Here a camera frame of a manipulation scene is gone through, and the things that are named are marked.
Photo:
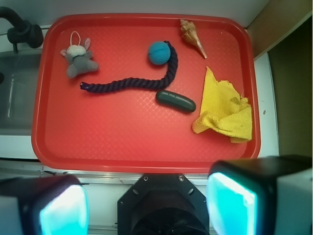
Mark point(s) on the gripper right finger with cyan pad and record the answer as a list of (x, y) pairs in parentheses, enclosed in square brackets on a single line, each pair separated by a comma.
[(263, 196)]

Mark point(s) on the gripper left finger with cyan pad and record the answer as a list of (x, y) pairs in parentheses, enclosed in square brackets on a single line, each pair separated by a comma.
[(56, 205)]

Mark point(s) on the gray plush animal toy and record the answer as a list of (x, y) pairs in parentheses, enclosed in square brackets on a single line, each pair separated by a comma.
[(79, 56)]

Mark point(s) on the yellow cloth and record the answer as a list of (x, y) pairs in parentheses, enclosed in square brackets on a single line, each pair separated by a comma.
[(224, 110)]

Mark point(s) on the red plastic tray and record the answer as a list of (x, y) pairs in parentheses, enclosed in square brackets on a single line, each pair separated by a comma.
[(128, 131)]

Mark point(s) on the dark green cucumber toy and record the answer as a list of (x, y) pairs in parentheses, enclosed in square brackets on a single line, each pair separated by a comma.
[(176, 101)]

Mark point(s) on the gray sink basin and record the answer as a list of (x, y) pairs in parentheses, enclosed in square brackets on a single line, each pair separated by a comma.
[(18, 83)]

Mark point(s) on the black faucet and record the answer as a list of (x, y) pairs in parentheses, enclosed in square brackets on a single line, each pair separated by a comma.
[(22, 31)]

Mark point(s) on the blue rubber ball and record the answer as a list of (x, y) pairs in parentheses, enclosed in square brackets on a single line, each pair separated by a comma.
[(159, 53)]

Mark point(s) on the brown spiral seashell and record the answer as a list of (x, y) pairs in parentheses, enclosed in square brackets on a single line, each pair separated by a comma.
[(190, 36)]

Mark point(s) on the black octagonal mount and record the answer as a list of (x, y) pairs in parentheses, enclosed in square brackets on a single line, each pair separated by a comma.
[(162, 204)]

